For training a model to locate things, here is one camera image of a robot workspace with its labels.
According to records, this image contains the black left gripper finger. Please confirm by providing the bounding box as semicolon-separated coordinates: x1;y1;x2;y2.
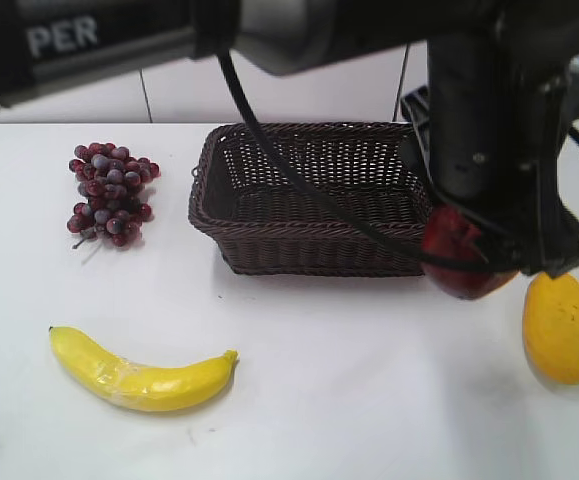
433;193;519;275

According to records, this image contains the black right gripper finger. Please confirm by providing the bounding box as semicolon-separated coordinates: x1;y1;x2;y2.
521;200;579;276

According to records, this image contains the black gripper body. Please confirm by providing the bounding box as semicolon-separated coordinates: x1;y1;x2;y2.
398;29;575;231

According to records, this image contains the red apple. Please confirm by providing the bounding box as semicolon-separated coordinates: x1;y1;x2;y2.
422;205;518;300

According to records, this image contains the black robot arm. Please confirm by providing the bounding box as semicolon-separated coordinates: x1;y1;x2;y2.
0;1;579;277

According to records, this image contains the dark brown wicker basket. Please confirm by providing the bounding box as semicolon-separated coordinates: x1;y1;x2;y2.
188;122;433;277

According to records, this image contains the orange yellow mango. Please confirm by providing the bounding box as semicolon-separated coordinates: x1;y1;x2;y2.
522;273;579;386

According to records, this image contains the red grape bunch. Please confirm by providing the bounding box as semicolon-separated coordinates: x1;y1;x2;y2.
66;142;161;250

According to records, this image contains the yellow banana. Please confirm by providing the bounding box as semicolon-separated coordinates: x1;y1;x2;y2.
49;327;238;412

